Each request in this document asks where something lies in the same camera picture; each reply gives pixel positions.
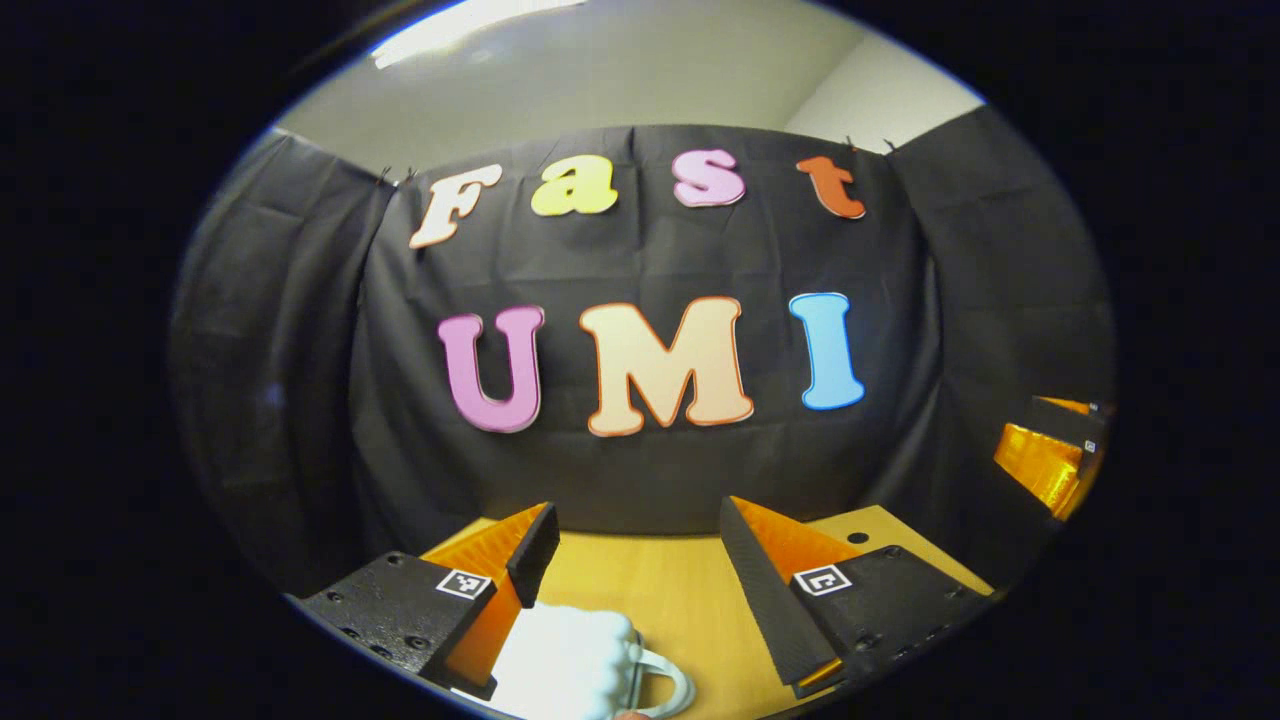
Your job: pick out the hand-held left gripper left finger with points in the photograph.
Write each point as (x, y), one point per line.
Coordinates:
(532, 555)

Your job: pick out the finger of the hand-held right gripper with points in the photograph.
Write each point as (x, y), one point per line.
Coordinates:
(1035, 465)

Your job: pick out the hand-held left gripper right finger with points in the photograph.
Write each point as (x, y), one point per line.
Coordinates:
(765, 600)

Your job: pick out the black backdrop cloth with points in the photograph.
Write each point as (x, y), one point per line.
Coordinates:
(920, 330)

